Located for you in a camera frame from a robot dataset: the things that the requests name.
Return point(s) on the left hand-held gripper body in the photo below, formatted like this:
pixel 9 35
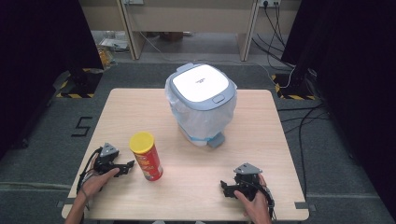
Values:
pixel 106 158

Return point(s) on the red chips can yellow lid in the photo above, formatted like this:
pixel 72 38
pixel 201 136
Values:
pixel 148 158

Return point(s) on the white wall socket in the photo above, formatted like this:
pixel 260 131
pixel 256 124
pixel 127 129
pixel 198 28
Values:
pixel 269 3
pixel 133 1

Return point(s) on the yellow plastic bag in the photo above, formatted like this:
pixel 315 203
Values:
pixel 106 57

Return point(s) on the beige wooden desk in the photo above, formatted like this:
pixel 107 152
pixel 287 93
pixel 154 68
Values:
pixel 186 18

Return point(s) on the person's left hand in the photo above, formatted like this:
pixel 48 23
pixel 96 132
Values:
pixel 93 184

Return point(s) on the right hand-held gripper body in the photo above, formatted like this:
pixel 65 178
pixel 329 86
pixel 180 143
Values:
pixel 247 182

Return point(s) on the hazard-striped stand base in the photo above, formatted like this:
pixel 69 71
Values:
pixel 291 90
pixel 74 84

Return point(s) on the person's right hand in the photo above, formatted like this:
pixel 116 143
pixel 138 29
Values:
pixel 258 208

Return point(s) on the white bin blue-grey lid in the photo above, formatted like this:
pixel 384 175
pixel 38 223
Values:
pixel 200 84

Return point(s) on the white papers on floor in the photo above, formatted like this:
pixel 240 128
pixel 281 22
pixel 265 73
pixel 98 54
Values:
pixel 113 43

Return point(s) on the grey tape piece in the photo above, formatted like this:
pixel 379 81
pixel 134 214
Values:
pixel 301 205
pixel 59 204

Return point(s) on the dark curtain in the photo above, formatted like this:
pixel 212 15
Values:
pixel 351 77
pixel 34 62

